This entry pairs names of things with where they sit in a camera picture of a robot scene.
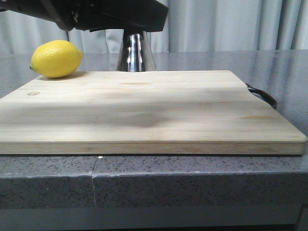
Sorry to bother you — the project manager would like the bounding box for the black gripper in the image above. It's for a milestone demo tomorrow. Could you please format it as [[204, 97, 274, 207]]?
[[0, 0, 76, 31]]

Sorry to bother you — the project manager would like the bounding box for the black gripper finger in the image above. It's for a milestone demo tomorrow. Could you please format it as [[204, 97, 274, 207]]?
[[74, 0, 168, 32]]

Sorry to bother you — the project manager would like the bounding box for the steel double jigger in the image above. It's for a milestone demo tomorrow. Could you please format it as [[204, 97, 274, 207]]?
[[116, 30, 156, 72]]

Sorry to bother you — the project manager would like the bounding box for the yellow lemon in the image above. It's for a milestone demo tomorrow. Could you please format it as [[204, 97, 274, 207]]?
[[30, 40, 83, 78]]

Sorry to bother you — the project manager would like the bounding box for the grey curtain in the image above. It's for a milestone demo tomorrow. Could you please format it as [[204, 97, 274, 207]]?
[[0, 0, 308, 54]]

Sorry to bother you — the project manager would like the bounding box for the wooden cutting board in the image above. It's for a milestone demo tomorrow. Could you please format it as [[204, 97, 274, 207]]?
[[0, 70, 307, 155]]

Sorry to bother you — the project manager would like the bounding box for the black board handle strap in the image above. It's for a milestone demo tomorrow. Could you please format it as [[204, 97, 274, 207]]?
[[244, 83, 278, 109]]

